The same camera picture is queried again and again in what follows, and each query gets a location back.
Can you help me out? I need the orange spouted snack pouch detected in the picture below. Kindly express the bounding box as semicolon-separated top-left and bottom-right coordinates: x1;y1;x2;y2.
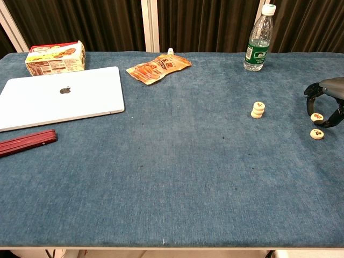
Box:
125;47;193;86

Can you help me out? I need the blue fabric table cloth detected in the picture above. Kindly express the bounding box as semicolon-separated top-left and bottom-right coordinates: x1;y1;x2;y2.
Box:
0;51;344;248

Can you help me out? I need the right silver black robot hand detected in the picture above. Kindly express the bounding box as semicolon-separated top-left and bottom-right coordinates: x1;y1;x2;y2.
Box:
303;76;344;128

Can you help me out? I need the yellow cookie box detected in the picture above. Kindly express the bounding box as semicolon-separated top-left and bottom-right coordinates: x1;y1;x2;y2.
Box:
24;40;87;77

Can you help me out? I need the clear green-label water bottle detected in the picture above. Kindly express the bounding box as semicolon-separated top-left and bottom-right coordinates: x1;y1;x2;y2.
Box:
243;4;277;73

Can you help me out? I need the silver closed laptop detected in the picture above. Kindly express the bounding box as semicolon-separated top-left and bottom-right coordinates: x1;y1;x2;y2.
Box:
0;66;126;133

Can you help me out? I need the black pleated curtain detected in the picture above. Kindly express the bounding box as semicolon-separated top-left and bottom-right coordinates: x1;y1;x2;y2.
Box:
0;0;344;54

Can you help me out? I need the dark red folded fan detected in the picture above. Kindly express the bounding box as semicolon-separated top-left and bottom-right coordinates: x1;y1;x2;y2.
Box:
0;129;59;159

